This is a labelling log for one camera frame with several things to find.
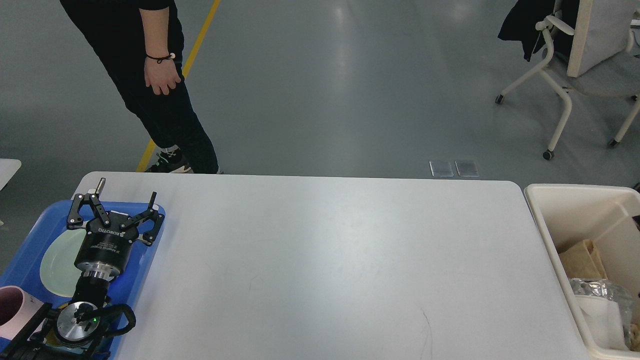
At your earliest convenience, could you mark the brown paper ball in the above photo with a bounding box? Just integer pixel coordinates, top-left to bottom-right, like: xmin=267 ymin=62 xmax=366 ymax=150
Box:
xmin=629 ymin=323 xmax=640 ymax=353

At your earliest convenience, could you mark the pink mug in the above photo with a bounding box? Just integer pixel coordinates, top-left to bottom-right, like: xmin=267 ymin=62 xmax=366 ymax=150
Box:
xmin=0 ymin=285 xmax=44 ymax=340

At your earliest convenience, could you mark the white side table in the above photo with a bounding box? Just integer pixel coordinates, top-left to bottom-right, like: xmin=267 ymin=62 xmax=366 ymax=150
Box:
xmin=0 ymin=158 xmax=22 ymax=191

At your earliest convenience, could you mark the green plate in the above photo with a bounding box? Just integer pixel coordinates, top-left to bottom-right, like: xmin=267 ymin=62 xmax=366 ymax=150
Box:
xmin=39 ymin=228 xmax=87 ymax=297

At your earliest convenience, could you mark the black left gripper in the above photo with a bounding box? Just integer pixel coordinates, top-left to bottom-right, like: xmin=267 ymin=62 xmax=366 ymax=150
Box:
xmin=66 ymin=179 xmax=165 ymax=279

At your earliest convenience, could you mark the beige plastic bin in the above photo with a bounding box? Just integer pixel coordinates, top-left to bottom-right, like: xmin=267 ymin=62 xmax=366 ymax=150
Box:
xmin=525 ymin=184 xmax=640 ymax=360

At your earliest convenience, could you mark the brown paper bag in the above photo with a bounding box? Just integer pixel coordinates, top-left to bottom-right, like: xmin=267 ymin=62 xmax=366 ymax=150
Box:
xmin=558 ymin=239 xmax=609 ymax=280

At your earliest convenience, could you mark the white office chair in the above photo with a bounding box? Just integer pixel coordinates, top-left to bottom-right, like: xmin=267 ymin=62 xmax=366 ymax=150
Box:
xmin=494 ymin=0 xmax=639 ymax=161

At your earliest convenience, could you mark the white paper cup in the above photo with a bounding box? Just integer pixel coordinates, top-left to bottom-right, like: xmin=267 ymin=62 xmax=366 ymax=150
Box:
xmin=575 ymin=295 xmax=629 ymax=351

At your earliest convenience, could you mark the person in black sneakers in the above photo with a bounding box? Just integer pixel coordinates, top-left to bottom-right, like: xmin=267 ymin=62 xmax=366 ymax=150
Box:
xmin=61 ymin=0 xmax=221 ymax=174

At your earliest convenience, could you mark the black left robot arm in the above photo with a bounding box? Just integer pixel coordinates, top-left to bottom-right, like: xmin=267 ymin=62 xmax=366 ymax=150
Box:
xmin=1 ymin=178 xmax=166 ymax=360

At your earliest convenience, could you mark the aluminium foil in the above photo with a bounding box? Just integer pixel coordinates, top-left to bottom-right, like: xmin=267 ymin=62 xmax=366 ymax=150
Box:
xmin=569 ymin=278 xmax=634 ymax=333

